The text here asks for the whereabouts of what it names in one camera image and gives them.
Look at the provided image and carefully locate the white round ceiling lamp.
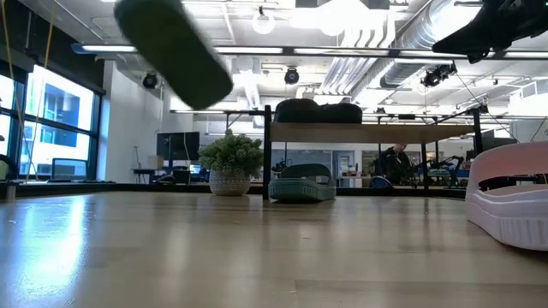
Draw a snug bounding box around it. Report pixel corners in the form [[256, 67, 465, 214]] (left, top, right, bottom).
[[251, 8, 277, 36]]

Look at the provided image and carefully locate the blue round chair back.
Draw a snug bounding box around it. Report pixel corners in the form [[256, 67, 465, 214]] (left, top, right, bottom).
[[368, 175, 393, 190]]

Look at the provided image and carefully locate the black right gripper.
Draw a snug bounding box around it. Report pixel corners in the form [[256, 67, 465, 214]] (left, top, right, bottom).
[[432, 0, 548, 64]]

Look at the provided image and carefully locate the black aluminium table frame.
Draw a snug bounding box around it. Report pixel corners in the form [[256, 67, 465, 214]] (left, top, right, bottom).
[[0, 181, 468, 201]]

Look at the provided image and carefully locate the person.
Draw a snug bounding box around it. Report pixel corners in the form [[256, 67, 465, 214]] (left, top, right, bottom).
[[378, 143, 415, 187]]

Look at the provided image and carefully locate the green rubber slide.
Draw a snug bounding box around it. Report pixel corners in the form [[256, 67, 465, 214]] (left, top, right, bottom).
[[113, 0, 235, 110], [268, 163, 337, 203]]

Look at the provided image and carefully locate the pink rubber slide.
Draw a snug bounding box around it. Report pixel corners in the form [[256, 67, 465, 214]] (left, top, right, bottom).
[[465, 140, 548, 252]]

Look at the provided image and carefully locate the large office window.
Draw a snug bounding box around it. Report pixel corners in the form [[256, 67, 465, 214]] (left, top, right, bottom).
[[0, 63, 104, 181]]

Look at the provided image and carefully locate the open laptop on desk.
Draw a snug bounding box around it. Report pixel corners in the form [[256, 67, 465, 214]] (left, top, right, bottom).
[[51, 157, 89, 182]]

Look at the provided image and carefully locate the long ceiling light bar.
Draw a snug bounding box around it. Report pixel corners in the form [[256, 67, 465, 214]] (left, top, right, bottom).
[[70, 42, 548, 61]]

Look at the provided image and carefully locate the black ceiling spotlight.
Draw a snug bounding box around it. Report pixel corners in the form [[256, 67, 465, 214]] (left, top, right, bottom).
[[141, 71, 159, 90], [420, 62, 458, 89], [283, 67, 301, 86]]

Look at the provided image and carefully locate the green plant in white pot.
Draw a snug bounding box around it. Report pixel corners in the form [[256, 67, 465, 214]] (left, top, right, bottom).
[[197, 127, 265, 197]]

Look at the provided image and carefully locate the silver ventilation duct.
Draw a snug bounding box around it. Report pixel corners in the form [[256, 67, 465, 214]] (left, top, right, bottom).
[[378, 0, 476, 91]]

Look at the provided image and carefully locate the wooden shelf with black frame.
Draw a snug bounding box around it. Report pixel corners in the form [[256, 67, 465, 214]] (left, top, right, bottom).
[[261, 104, 485, 201]]

